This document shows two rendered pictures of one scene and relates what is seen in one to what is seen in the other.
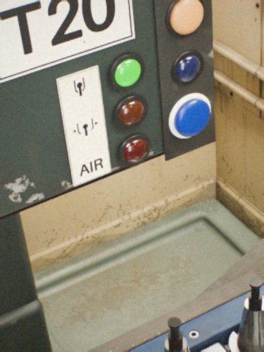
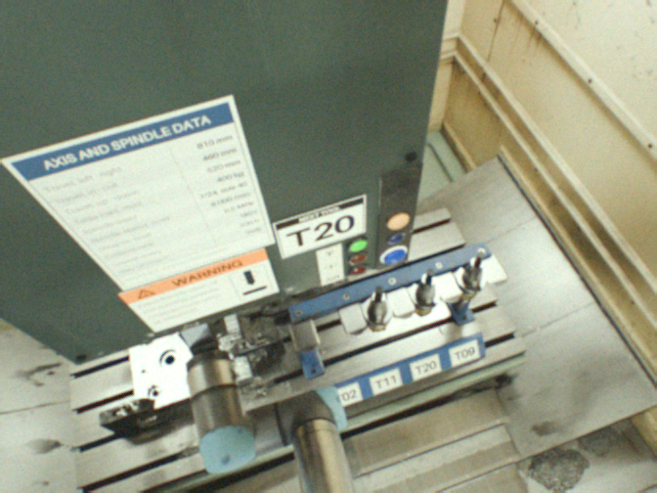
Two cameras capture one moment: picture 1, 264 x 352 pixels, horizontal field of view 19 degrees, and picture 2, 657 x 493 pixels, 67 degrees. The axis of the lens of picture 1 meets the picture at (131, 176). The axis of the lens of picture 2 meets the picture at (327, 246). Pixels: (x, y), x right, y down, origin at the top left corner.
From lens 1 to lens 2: 0.30 m
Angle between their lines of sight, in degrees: 25
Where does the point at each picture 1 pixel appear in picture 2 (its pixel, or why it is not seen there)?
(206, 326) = (400, 278)
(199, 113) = (398, 256)
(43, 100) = (308, 259)
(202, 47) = (406, 229)
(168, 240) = not seen: hidden behind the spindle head
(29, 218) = not seen: hidden behind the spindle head
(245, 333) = (419, 291)
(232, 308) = (417, 268)
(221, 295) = (422, 220)
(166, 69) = (381, 240)
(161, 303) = not seen: hidden behind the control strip
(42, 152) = (305, 276)
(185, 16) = (396, 224)
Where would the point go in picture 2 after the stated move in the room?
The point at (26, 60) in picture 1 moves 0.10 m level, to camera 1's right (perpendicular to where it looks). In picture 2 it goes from (299, 248) to (390, 255)
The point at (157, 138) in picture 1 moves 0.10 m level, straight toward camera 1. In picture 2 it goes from (372, 263) to (362, 336)
